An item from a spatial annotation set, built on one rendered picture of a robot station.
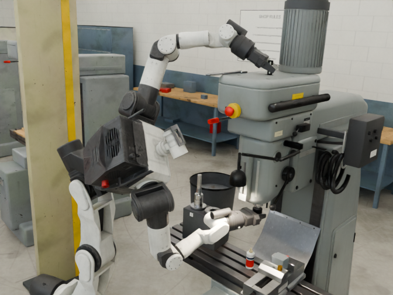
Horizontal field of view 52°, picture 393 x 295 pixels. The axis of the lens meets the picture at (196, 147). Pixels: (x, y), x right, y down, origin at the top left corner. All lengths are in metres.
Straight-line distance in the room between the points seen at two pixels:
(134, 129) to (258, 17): 5.57
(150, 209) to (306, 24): 1.04
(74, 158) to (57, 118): 1.29
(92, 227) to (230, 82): 0.91
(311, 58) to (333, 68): 4.40
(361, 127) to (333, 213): 0.59
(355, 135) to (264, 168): 0.41
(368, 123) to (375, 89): 4.25
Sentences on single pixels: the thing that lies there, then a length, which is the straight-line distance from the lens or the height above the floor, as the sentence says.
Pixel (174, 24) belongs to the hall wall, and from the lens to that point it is 8.35.
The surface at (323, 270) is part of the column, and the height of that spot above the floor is 0.83.
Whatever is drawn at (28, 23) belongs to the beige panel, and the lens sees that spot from 2.97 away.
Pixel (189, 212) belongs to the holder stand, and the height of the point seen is 1.10.
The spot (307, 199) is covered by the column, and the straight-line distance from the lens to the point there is 2.25.
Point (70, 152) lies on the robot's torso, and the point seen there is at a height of 1.52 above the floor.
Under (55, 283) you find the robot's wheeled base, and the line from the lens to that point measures 2.36.
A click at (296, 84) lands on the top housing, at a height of 1.86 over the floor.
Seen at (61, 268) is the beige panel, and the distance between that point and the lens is 3.58.
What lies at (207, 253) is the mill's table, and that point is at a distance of 2.22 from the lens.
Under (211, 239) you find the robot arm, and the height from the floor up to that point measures 1.20.
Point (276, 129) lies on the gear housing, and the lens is 1.69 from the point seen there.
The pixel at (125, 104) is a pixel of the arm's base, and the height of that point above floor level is 1.75.
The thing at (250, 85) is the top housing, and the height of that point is 1.87.
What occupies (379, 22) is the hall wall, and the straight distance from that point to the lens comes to 6.08.
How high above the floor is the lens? 2.08
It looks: 17 degrees down
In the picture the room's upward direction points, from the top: 2 degrees clockwise
